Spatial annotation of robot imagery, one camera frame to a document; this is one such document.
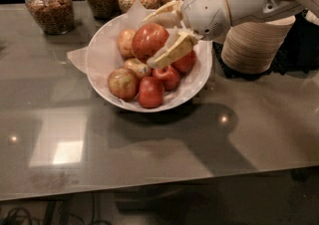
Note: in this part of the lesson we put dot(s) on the yellow-green apple front left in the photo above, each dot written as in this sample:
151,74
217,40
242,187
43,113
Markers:
123,83

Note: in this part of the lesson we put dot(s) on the large red apple with sticker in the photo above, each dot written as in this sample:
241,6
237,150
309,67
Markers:
148,39

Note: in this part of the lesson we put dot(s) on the glass jar brown cereal left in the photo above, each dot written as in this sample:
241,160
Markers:
54,17

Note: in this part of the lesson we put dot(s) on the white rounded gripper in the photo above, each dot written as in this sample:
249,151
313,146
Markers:
203,9

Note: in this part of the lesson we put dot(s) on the small red apple centre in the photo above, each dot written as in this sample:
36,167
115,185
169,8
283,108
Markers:
170,77

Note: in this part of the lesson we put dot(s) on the yellow-red apple top left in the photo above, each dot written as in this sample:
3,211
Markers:
124,42

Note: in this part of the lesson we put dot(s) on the red apple right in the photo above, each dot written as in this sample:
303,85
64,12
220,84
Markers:
186,63

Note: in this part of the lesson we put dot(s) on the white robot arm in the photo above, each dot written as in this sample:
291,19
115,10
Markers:
242,11

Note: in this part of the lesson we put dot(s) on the stack of paper bowls front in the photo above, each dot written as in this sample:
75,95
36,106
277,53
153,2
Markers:
250,48

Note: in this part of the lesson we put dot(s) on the white paper liner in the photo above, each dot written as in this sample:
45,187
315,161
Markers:
99,59

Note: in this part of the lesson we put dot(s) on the white bowl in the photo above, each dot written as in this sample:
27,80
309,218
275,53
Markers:
99,53

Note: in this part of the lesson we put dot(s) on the red apple front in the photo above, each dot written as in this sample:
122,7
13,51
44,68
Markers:
151,93

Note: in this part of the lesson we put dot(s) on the yellowish apple middle left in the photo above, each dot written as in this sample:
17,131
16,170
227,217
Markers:
142,70

